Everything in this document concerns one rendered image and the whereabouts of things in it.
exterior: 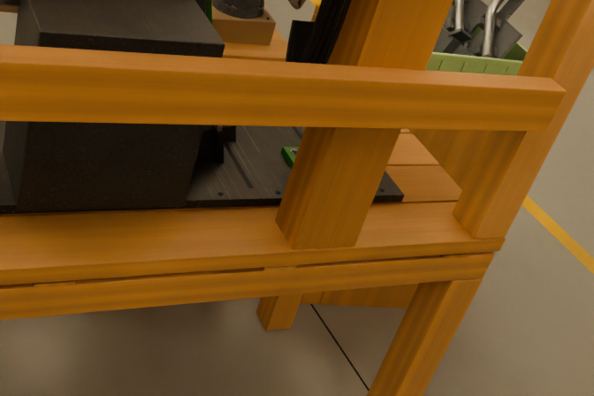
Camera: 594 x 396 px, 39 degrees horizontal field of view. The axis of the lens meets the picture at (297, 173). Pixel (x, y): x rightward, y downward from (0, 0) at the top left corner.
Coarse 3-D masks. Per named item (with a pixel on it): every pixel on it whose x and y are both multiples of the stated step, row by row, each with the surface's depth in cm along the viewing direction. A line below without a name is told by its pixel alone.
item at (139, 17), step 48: (48, 0) 132; (96, 0) 137; (144, 0) 143; (192, 0) 148; (96, 48) 128; (144, 48) 132; (192, 48) 135; (48, 144) 135; (96, 144) 139; (144, 144) 143; (192, 144) 147; (48, 192) 141; (96, 192) 145; (144, 192) 149
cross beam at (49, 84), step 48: (0, 48) 109; (48, 48) 112; (0, 96) 109; (48, 96) 112; (96, 96) 114; (144, 96) 118; (192, 96) 121; (240, 96) 124; (288, 96) 128; (336, 96) 132; (384, 96) 136; (432, 96) 140; (480, 96) 145; (528, 96) 150
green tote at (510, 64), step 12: (516, 48) 265; (432, 60) 239; (444, 60) 241; (456, 60) 242; (468, 60) 244; (480, 60) 245; (492, 60) 247; (504, 60) 249; (516, 60) 252; (480, 72) 249; (492, 72) 250; (504, 72) 252; (516, 72) 254
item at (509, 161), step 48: (384, 0) 130; (432, 0) 134; (576, 0) 151; (336, 48) 142; (384, 48) 136; (432, 48) 140; (576, 48) 154; (576, 96) 163; (336, 144) 145; (384, 144) 149; (528, 144) 165; (288, 192) 157; (336, 192) 152; (480, 192) 175; (528, 192) 175; (288, 240) 158; (336, 240) 160
